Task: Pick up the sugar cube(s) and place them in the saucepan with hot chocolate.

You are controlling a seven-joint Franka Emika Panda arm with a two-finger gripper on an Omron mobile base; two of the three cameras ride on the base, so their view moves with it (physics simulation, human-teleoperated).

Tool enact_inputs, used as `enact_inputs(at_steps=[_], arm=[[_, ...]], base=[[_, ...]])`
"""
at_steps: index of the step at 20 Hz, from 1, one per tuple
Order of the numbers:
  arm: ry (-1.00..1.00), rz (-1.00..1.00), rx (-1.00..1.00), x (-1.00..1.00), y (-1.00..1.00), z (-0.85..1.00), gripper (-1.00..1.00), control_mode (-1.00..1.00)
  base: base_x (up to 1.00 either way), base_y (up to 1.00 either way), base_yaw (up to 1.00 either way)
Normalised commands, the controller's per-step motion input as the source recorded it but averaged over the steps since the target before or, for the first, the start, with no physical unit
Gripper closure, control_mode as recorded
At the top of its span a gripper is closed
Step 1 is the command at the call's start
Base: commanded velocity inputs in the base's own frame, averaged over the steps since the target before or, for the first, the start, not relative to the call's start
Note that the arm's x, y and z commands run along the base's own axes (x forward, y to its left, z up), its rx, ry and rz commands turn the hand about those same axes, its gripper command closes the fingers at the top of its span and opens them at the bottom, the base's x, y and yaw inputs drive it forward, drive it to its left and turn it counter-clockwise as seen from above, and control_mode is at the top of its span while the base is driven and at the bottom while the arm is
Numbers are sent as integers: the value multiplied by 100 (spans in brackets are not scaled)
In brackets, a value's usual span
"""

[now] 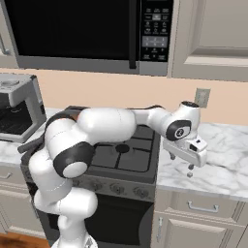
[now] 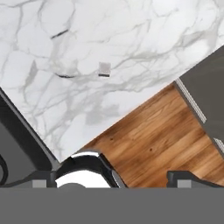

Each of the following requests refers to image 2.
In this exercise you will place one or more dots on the white sugar cube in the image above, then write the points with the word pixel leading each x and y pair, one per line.
pixel 104 68

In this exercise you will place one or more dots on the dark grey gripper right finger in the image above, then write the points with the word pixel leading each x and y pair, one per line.
pixel 180 178

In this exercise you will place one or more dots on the black hob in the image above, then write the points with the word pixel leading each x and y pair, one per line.
pixel 20 145

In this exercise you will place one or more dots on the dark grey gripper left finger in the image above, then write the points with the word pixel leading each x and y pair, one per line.
pixel 40 178

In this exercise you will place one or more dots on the dark grey cupboard front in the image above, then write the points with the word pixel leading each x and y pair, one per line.
pixel 205 96

